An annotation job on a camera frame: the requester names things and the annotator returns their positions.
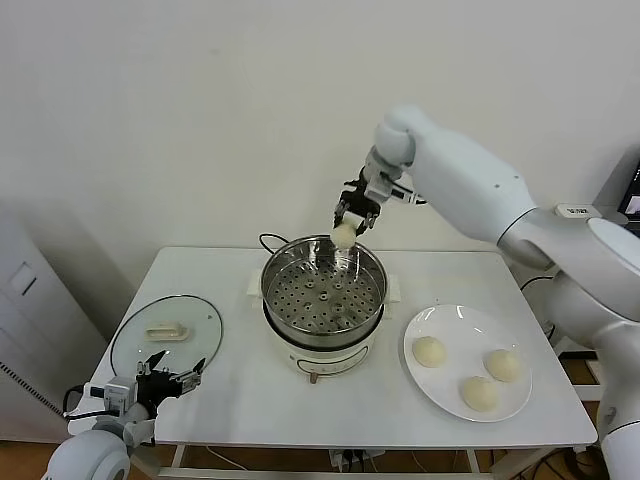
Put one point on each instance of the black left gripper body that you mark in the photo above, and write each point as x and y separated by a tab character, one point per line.
155	387

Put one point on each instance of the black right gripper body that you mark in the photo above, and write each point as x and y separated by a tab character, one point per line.
357	197

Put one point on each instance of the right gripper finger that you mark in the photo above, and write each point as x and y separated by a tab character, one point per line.
340	214
369	221

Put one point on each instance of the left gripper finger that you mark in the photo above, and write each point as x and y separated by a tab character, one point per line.
148	367
187	382

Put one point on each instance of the white steamed baozi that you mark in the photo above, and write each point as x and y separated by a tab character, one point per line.
344	237
504	365
480	393
428	351

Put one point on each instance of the round glass pot lid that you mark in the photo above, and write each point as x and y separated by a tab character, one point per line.
200	330

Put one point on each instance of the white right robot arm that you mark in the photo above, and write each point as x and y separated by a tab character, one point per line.
475	175

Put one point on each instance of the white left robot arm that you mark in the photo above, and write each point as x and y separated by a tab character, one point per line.
85	457

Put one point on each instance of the perforated steel steamer basket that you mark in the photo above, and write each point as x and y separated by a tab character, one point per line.
320	295

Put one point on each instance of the grey metal cabinet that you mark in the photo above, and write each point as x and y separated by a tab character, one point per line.
30	325

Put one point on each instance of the white rectangular table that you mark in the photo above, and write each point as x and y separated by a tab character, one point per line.
310	415

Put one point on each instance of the cream electric cooking pot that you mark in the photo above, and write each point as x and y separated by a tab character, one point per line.
325	357

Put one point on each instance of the white power strip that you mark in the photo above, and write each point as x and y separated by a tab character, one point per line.
350	460

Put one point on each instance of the large white round plate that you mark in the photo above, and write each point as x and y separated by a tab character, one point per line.
450	385

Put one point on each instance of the white side desk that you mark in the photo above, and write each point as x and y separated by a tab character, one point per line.
602	210

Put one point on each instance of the dark open laptop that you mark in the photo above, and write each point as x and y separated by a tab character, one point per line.
631	200

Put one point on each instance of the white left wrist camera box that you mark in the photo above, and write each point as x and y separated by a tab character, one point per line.
117	395

